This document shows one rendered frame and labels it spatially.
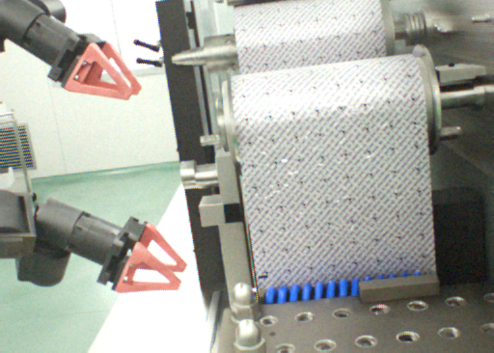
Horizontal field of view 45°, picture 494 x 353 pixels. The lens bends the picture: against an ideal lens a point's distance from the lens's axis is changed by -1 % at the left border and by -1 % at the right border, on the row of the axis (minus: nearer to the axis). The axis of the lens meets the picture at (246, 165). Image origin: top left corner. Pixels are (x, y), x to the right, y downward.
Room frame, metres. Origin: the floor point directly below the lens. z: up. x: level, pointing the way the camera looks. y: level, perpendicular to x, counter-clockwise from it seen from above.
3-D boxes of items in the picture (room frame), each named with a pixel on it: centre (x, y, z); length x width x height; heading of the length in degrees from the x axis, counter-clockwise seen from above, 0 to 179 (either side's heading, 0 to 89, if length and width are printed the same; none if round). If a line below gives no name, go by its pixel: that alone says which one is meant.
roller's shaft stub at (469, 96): (0.78, -0.28, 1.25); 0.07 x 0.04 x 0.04; 86
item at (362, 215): (0.73, -0.11, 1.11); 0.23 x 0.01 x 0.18; 86
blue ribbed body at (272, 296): (0.71, -0.11, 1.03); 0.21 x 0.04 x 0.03; 86
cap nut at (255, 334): (0.58, 0.02, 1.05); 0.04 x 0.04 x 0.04
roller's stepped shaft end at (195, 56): (1.06, 0.07, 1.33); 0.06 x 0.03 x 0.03; 86
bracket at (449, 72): (0.78, -0.29, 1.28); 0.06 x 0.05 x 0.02; 86
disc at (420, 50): (0.78, -0.25, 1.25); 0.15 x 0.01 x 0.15; 176
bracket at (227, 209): (0.84, 0.04, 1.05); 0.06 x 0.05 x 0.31; 86
